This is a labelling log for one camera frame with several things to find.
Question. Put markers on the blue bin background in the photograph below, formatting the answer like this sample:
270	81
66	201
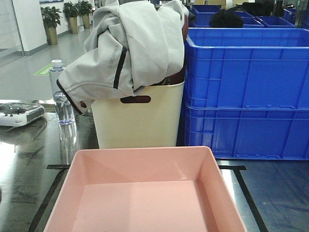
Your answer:
274	22
203	14

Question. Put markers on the person's black hair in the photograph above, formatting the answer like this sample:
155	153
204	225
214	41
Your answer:
225	19

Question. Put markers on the large blue crate upper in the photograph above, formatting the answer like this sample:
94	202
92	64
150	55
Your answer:
247	68

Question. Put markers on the blue bin background left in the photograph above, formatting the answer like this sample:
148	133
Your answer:
203	14

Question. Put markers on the potted plant gold pot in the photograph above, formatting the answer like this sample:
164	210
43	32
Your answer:
51	19
71	12
84	10

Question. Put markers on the clear water bottle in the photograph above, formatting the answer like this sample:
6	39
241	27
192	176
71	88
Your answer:
64	111

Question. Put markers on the large blue crate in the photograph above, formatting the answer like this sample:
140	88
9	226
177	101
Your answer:
247	68
243	133

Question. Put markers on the potted plant gold pot left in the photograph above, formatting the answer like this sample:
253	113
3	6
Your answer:
51	19

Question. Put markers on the pink plastic bin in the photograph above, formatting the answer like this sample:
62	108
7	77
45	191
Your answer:
161	189

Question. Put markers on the cream plastic basket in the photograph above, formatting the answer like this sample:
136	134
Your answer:
148	124

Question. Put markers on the blue bin background right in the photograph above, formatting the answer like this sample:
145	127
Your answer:
274	22

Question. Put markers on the grey jacket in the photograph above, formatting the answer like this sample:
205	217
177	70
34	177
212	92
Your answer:
132	45

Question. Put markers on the large blue crate lower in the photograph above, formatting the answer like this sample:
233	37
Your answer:
243	133

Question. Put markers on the white remote controller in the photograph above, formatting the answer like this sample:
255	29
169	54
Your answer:
15	114

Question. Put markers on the potted plant gold pot middle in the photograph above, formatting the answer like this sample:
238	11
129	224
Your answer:
71	12

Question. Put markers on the potted plant gold pot right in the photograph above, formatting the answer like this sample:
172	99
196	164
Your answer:
84	10

